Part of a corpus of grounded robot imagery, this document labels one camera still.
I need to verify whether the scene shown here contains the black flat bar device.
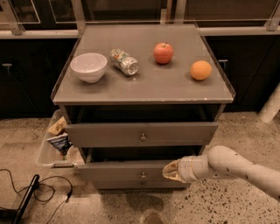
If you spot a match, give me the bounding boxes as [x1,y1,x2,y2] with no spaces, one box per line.
[0,174,39,224]

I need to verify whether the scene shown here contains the clear plastic storage bin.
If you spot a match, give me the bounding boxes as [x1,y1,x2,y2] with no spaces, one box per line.
[37,108,86,170]

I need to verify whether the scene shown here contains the grey top drawer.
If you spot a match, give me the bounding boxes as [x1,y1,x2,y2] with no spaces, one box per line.
[66,122,218,148]

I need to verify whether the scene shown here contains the orange fruit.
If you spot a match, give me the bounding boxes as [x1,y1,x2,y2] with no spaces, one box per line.
[190,60,212,81]

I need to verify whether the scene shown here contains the grey bottom drawer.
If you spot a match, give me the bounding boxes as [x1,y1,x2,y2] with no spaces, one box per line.
[94,181,189,189]

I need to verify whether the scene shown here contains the silver green soda can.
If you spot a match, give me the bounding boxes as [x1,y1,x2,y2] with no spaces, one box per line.
[109,49,138,76]

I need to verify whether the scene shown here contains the grey drawer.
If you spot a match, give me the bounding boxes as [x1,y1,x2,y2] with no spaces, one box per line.
[94,181,189,189]
[80,146,200,183]
[66,122,218,148]

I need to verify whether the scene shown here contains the grey wooden drawer cabinet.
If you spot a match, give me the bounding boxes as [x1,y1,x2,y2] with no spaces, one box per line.
[50,24,236,190]

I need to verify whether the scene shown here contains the tan snack packet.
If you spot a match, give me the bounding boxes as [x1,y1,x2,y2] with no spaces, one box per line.
[47,117,67,135]

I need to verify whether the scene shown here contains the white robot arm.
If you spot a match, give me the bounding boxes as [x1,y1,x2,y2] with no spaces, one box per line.
[162,145,280,201]

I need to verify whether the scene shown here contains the white ceramic bowl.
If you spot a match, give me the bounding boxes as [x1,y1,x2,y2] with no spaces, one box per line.
[70,52,108,83]

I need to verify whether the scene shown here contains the red apple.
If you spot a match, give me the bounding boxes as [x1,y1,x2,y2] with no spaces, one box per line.
[153,43,173,65]

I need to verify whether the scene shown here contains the white cylindrical post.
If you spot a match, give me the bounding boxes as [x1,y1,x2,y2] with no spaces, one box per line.
[258,83,280,123]

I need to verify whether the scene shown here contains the black cable on floor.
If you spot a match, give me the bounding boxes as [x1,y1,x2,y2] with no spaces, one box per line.
[0,168,74,224]

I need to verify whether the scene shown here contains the dark blue snack bag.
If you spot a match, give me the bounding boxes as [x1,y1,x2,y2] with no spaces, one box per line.
[47,133,72,156]

